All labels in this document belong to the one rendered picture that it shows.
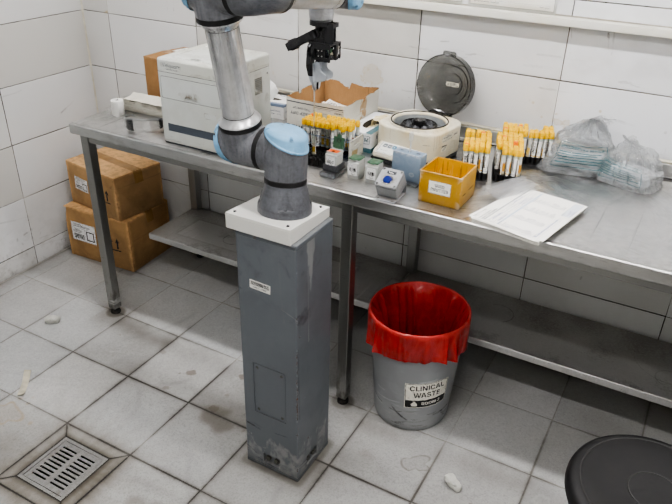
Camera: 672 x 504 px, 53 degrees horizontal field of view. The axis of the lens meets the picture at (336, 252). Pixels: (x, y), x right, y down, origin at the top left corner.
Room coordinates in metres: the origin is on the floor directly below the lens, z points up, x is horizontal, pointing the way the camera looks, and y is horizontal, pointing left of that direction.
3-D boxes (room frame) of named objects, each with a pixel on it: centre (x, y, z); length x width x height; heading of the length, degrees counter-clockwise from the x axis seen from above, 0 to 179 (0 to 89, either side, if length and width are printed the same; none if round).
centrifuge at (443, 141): (2.25, -0.27, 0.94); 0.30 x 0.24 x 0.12; 143
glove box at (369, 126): (2.37, -0.13, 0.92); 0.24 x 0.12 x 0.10; 152
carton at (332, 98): (2.47, 0.02, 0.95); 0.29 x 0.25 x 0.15; 152
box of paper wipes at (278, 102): (2.68, 0.30, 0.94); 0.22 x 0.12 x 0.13; 66
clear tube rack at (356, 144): (2.25, 0.03, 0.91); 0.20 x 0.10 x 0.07; 62
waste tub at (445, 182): (1.89, -0.33, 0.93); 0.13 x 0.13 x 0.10; 61
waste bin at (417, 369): (1.95, -0.29, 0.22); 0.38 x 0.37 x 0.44; 62
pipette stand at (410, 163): (2.00, -0.22, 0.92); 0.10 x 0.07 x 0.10; 57
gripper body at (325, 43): (2.12, 0.06, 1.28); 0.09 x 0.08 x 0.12; 63
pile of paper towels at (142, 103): (2.66, 0.77, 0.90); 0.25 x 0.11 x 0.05; 62
